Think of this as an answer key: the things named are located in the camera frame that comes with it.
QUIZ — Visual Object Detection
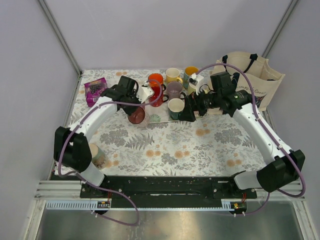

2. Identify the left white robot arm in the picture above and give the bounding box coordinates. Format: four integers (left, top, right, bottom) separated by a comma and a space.
53, 76, 141, 198

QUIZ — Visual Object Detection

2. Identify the purple cable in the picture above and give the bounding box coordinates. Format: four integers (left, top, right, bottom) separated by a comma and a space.
192, 63, 307, 218
57, 79, 163, 227

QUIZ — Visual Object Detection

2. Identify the pink patterned mug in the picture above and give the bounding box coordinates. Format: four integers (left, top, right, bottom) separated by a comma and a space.
127, 106, 150, 128

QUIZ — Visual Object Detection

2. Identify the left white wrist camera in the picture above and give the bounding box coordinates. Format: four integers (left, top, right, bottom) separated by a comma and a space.
136, 81, 154, 104

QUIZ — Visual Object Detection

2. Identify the leaf print tray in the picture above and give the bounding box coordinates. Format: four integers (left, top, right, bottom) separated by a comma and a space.
142, 79, 210, 125

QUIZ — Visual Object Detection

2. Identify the purple snack box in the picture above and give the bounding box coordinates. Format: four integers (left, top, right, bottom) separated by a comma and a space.
84, 77, 108, 108

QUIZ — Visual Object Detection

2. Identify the yellow mug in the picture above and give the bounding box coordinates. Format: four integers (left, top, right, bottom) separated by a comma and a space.
165, 67, 183, 84

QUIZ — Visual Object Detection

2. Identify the floral tablecloth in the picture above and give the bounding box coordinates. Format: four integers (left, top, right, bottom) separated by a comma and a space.
54, 68, 281, 179

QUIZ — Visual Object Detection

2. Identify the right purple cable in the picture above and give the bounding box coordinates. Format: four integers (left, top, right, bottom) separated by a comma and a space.
192, 63, 307, 218

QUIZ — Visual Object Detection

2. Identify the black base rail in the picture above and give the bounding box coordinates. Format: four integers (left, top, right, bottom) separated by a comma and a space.
79, 176, 257, 207

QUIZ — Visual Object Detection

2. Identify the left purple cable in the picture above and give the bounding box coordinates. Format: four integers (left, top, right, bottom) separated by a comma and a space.
57, 79, 163, 227

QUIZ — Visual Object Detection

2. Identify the white cable duct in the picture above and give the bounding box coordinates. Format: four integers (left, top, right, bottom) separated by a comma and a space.
45, 200, 247, 213

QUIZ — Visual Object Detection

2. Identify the dark green mug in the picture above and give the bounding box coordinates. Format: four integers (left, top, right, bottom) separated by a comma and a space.
167, 98, 185, 120

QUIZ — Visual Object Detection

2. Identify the mauve purple mug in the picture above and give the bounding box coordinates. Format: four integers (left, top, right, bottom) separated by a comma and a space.
166, 81, 186, 100

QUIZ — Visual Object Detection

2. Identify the red mug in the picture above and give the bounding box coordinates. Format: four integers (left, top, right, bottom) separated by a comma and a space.
148, 84, 169, 107

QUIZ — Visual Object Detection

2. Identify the cream floral mug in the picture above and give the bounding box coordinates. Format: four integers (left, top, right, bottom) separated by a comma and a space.
89, 143, 109, 170

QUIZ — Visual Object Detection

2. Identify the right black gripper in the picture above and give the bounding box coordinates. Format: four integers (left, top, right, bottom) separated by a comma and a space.
178, 86, 222, 123

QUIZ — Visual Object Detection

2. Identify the beige canvas tote bag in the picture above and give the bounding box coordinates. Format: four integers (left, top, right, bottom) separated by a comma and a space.
211, 51, 285, 112

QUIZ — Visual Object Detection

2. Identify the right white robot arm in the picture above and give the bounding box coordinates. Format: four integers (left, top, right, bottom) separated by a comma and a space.
178, 72, 306, 198

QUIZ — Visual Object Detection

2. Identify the orange mug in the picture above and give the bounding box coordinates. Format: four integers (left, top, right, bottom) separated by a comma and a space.
147, 73, 165, 88

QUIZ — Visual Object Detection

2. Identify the light green mug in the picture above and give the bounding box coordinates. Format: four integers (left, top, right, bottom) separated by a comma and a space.
187, 83, 197, 95

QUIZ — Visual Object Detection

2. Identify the blue floral mug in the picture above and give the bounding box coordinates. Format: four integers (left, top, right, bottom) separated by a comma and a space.
183, 66, 199, 89

